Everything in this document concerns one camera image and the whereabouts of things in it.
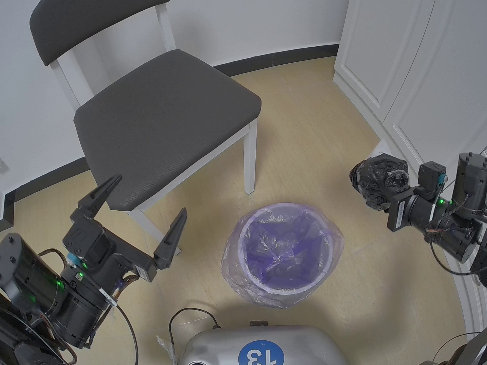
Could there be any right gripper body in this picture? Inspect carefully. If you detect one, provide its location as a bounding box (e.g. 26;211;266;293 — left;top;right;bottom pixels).
387;189;454;235

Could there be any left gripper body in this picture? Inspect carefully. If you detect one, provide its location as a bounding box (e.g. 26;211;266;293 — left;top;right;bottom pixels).
75;228;157;306

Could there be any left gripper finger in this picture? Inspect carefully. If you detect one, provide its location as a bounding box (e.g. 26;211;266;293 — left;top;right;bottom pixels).
69;174;123;223
153;207;188;271

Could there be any black plastic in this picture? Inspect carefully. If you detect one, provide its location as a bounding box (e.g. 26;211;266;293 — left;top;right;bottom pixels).
349;156;412;213

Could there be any purple plastic bag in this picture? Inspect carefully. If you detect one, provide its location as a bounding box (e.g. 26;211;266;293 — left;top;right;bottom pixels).
221;203;345;309

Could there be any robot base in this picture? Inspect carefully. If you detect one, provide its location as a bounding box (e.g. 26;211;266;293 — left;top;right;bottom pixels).
183;320;345;365

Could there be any white trash bin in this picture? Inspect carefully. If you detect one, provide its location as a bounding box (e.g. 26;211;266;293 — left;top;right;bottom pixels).
237;204;332;296

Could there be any clear plastic wrap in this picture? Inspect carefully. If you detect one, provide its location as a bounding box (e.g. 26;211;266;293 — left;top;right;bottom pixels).
156;335;179;365

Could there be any grey white chair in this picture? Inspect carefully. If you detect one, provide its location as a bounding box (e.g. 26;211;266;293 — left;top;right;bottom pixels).
30;0;262;258

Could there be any white wardrobe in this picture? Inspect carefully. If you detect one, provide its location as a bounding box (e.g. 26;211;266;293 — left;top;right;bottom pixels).
333;0;487;332

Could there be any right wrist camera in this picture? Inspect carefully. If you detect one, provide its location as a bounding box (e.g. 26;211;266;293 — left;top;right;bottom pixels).
418;161;447;204

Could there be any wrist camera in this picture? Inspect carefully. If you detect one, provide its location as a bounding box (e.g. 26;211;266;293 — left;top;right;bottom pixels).
62;219;116;272
418;161;447;204

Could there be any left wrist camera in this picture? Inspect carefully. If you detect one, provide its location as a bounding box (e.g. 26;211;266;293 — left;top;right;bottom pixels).
62;219;116;272

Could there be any black cable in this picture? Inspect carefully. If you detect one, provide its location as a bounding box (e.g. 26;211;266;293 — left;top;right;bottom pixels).
429;240;480;278
112;303;138;365
169;307;222;342

